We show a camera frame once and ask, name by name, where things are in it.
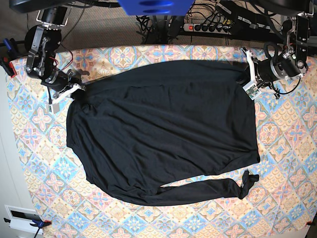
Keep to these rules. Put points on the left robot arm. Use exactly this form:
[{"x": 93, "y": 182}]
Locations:
[{"x": 295, "y": 38}]

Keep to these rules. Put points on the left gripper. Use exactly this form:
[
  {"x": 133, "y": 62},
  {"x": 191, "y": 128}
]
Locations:
[{"x": 268, "y": 71}]

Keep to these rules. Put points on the red blue clamp top left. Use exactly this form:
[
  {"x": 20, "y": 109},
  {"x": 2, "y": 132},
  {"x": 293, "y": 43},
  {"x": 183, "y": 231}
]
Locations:
[{"x": 12, "y": 53}]

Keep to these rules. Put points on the blue clamp bottom left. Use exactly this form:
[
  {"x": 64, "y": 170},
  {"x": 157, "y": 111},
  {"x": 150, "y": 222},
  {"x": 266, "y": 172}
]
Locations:
[{"x": 37, "y": 223}]

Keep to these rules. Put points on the black t-shirt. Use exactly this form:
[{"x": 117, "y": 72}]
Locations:
[{"x": 138, "y": 131}]

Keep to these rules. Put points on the white power strip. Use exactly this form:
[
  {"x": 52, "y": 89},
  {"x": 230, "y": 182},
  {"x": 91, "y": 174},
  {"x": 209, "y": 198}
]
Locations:
[{"x": 216, "y": 28}]

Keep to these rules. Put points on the white wall vent box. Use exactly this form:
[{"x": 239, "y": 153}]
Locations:
[{"x": 22, "y": 213}]

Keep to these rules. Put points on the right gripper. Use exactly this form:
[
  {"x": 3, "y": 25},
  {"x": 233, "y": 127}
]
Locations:
[{"x": 64, "y": 84}]

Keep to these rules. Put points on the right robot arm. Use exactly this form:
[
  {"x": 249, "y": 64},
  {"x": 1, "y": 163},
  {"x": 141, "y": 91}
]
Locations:
[{"x": 41, "y": 66}]

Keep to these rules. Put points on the black round stool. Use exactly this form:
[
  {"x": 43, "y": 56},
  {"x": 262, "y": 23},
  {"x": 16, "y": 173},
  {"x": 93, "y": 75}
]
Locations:
[{"x": 34, "y": 39}]

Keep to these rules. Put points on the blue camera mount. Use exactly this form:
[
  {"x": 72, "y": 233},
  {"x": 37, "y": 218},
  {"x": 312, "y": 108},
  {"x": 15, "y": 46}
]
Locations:
[{"x": 156, "y": 7}]

